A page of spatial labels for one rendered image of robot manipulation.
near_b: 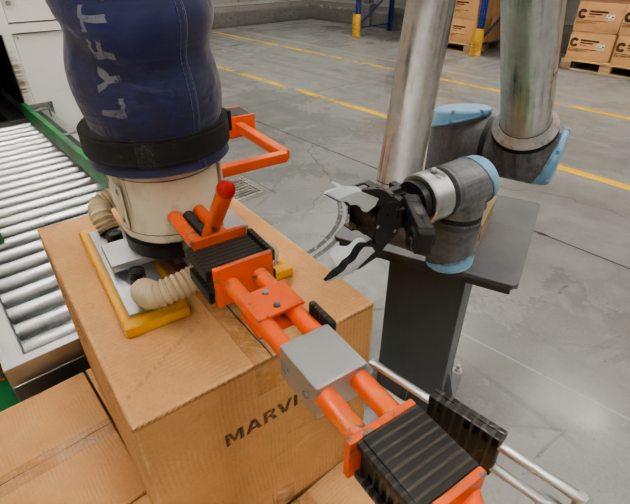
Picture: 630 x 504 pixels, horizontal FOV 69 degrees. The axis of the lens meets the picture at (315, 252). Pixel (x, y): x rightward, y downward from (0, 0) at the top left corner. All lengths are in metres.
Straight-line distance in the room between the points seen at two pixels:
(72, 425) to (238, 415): 0.58
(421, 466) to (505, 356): 1.75
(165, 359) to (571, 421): 1.60
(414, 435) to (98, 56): 0.57
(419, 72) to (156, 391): 0.67
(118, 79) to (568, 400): 1.85
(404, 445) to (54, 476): 0.87
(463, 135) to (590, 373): 1.27
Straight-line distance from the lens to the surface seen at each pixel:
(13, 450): 1.23
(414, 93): 0.88
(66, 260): 0.97
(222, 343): 0.70
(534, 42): 1.01
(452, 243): 0.88
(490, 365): 2.07
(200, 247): 0.64
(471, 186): 0.82
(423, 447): 0.41
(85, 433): 1.19
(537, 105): 1.13
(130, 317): 0.75
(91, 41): 0.67
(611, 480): 1.90
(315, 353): 0.47
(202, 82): 0.70
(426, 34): 0.89
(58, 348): 1.32
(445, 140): 1.29
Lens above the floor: 1.43
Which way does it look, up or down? 33 degrees down
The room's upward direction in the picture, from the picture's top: straight up
